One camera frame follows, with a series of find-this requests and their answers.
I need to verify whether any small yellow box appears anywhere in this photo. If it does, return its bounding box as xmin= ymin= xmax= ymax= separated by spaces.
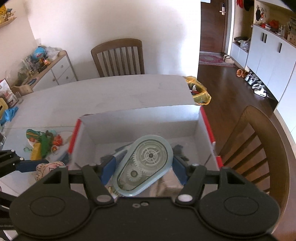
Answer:
xmin=31 ymin=143 xmax=42 ymax=161

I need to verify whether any silver snack packet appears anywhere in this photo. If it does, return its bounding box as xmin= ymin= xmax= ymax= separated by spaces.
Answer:
xmin=149 ymin=168 xmax=184 ymax=199

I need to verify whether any colourful fabric pouch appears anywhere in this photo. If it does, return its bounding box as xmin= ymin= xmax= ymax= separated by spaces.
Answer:
xmin=26 ymin=129 xmax=46 ymax=152

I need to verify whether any orange red flower toy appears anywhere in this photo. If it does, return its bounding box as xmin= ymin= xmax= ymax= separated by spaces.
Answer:
xmin=51 ymin=135 xmax=63 ymax=153

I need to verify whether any light green correction tape dispenser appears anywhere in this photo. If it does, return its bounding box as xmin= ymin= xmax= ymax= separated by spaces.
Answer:
xmin=111 ymin=135 xmax=173 ymax=197

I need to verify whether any green plush toy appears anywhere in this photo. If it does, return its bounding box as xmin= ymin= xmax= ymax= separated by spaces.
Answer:
xmin=40 ymin=131 xmax=54 ymax=158

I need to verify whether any round patterned table mat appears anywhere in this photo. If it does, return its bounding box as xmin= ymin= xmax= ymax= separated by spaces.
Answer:
xmin=23 ymin=129 xmax=72 ymax=181

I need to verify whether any blue cloth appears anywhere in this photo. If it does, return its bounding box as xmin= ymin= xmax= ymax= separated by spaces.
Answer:
xmin=0 ymin=106 xmax=19 ymax=126

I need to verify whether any red and white cardboard box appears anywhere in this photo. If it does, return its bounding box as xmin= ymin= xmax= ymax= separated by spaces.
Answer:
xmin=69 ymin=105 xmax=219 ymax=171

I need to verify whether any near wooden chair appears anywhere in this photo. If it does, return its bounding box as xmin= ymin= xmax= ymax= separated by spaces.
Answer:
xmin=218 ymin=105 xmax=290 ymax=218

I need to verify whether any wooden chair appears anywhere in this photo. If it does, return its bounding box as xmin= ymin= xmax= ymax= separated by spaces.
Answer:
xmin=91 ymin=38 xmax=145 ymax=77
xmin=218 ymin=105 xmax=290 ymax=218

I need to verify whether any red white snack bag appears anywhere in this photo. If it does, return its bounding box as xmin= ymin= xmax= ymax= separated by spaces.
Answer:
xmin=0 ymin=79 xmax=18 ymax=108

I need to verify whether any yellow bagged trash bin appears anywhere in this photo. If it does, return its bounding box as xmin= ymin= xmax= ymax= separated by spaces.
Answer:
xmin=184 ymin=76 xmax=211 ymax=106

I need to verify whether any white drawer sideboard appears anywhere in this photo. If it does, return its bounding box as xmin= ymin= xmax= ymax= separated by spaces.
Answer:
xmin=22 ymin=50 xmax=78 ymax=93

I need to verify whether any blue globe toy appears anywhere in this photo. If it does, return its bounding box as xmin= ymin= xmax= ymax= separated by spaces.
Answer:
xmin=31 ymin=46 xmax=46 ymax=62

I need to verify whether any red patterned door rug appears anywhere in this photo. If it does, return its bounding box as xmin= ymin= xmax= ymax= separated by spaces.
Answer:
xmin=199 ymin=52 xmax=235 ymax=67

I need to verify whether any far wooden chair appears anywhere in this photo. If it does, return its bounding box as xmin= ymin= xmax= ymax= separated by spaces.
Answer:
xmin=91 ymin=38 xmax=145 ymax=77

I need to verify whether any yellow flower ornament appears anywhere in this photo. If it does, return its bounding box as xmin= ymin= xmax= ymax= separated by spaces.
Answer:
xmin=0 ymin=5 xmax=7 ymax=24

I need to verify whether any brown entrance door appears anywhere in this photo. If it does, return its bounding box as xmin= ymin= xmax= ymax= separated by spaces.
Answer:
xmin=200 ymin=0 xmax=228 ymax=53

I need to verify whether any wooden wall shelf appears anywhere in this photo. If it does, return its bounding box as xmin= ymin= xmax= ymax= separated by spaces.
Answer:
xmin=0 ymin=17 xmax=16 ymax=28

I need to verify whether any white wall cabinet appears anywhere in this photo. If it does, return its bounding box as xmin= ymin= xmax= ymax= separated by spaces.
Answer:
xmin=231 ymin=1 xmax=295 ymax=137

